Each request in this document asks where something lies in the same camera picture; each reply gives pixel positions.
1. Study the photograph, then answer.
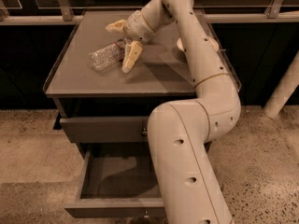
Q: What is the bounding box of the white bowl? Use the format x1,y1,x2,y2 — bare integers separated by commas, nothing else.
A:
177,36,220,51

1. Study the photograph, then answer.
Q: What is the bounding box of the metal railing frame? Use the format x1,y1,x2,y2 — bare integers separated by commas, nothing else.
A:
0,0,299,25

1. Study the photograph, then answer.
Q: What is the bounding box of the open grey middle drawer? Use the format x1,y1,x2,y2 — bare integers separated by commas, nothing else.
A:
64,143,165,218

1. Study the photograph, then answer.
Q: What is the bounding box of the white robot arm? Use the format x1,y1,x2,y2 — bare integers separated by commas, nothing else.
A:
107,0,241,224

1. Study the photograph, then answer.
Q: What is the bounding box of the grey drawer cabinet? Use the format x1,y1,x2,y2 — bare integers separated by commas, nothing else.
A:
42,9,242,161

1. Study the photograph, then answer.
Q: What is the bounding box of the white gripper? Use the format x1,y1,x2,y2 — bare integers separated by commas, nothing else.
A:
106,10,155,73

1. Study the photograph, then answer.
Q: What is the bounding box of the clear plastic water bottle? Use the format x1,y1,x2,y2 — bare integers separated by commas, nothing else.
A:
89,38,132,71

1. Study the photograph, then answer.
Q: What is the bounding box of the closed grey top drawer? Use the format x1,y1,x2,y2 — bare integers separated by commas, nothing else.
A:
60,116,148,143

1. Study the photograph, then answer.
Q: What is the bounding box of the brass middle drawer knob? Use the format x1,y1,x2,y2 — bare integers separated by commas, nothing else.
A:
142,213,150,224

